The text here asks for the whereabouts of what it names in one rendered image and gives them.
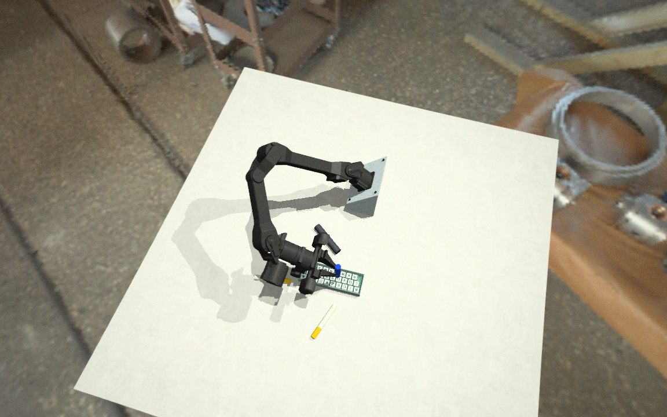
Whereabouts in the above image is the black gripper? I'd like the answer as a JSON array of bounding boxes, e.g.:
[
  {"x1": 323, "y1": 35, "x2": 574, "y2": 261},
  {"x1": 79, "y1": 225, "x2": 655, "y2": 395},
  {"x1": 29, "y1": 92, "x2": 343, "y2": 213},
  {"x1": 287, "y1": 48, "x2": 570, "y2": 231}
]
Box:
[{"x1": 290, "y1": 232, "x2": 337, "y2": 295}]

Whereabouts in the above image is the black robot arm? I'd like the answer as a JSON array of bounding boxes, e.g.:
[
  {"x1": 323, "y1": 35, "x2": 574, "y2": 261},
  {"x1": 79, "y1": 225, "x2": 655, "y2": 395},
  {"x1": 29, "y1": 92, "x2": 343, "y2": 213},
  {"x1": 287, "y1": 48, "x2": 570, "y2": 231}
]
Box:
[{"x1": 245, "y1": 142, "x2": 375, "y2": 287}]

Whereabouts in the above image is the white and yellow cylinder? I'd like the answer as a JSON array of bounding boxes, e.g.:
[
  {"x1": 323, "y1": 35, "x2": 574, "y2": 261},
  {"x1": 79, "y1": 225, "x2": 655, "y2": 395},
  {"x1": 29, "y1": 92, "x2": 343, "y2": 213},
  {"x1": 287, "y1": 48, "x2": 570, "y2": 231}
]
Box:
[
  {"x1": 311, "y1": 303, "x2": 337, "y2": 339},
  {"x1": 254, "y1": 275, "x2": 291, "y2": 283}
]

